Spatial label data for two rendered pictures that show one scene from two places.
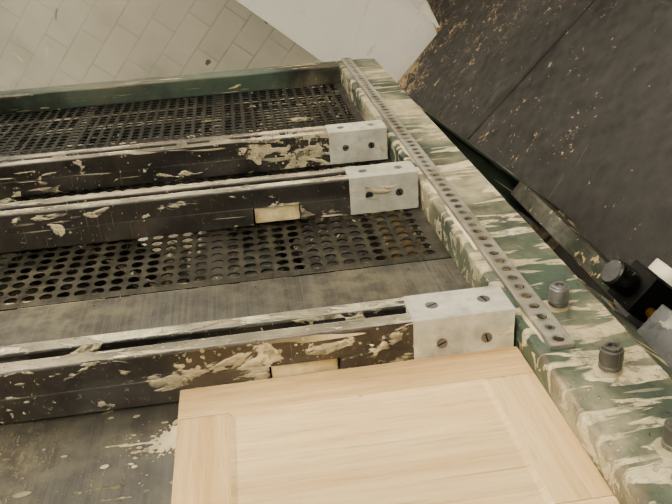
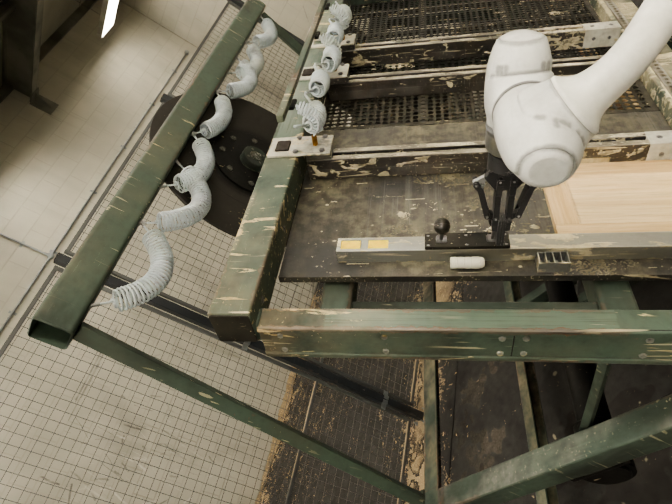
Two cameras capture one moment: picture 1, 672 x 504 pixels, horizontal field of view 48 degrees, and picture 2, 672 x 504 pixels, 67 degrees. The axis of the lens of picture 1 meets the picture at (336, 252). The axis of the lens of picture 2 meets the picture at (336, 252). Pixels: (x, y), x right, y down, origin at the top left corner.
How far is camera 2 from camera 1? 78 cm
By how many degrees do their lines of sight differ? 24
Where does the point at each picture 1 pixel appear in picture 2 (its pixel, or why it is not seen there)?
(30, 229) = (437, 83)
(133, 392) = not seen: hidden behind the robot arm
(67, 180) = (438, 54)
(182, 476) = (551, 197)
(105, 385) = not seen: hidden behind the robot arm
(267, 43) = not seen: outside the picture
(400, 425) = (641, 186)
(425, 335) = (654, 150)
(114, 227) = (476, 84)
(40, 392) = (483, 161)
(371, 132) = (611, 29)
